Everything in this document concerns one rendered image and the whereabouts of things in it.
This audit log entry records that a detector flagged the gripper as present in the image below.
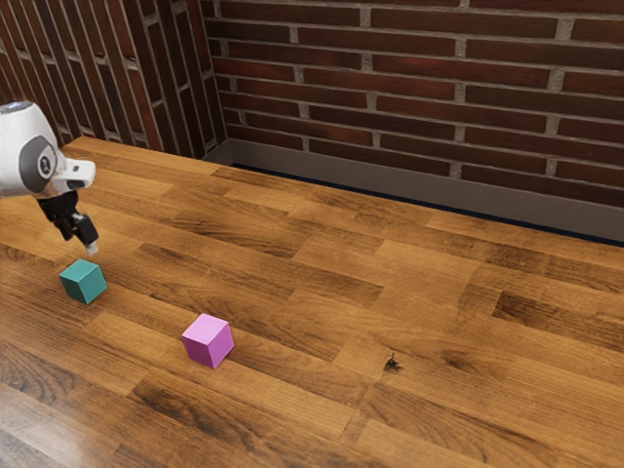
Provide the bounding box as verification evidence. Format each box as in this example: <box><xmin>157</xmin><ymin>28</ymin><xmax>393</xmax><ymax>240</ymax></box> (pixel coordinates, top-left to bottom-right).
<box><xmin>37</xmin><ymin>189</ymin><xmax>100</xmax><ymax>257</ymax></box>

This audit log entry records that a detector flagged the pink block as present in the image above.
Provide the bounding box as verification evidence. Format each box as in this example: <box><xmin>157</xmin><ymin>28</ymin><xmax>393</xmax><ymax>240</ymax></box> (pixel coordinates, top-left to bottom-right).
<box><xmin>180</xmin><ymin>312</ymin><xmax>236</xmax><ymax>371</ymax></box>

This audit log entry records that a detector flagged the teal block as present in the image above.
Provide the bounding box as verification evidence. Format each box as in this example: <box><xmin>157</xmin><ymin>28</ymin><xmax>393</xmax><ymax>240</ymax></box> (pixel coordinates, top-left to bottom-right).
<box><xmin>58</xmin><ymin>258</ymin><xmax>109</xmax><ymax>306</ymax></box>

